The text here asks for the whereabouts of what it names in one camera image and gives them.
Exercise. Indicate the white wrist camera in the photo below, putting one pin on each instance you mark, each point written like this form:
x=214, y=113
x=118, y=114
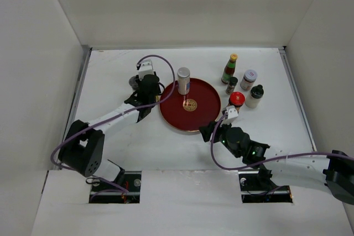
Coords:
x=231, y=114
x=144, y=68

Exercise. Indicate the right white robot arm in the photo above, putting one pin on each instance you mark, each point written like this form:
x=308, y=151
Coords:
x=328, y=172

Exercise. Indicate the tall green red sauce bottle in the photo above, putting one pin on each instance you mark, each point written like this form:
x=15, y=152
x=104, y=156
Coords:
x=229, y=69

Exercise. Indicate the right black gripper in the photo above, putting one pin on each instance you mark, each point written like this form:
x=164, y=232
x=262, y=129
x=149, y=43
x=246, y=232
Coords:
x=206, y=131

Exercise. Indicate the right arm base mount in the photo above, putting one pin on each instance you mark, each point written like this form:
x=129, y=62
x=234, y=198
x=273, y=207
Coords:
x=257, y=187

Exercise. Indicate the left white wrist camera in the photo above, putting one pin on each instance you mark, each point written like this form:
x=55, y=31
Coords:
x=144, y=68

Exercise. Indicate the small black cap spice bottle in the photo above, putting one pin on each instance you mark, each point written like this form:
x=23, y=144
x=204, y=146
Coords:
x=231, y=85

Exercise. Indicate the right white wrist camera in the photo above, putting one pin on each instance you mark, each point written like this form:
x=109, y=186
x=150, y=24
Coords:
x=231, y=114

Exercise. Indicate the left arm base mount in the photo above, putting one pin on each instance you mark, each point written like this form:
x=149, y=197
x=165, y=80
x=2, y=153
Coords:
x=113, y=184

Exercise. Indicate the white bottle with black pump cap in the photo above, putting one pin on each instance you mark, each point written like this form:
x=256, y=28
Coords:
x=255, y=96

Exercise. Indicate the jar with red lid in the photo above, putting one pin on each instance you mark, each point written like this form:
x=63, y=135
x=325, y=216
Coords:
x=237, y=100

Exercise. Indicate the jar with silver lid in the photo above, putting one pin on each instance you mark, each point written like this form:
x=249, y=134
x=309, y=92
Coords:
x=183, y=74

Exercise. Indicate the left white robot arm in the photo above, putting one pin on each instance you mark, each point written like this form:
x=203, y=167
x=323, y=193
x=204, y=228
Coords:
x=82, y=150

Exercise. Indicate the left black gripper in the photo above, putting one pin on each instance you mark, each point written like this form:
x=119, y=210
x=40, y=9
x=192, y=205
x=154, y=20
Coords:
x=139, y=81

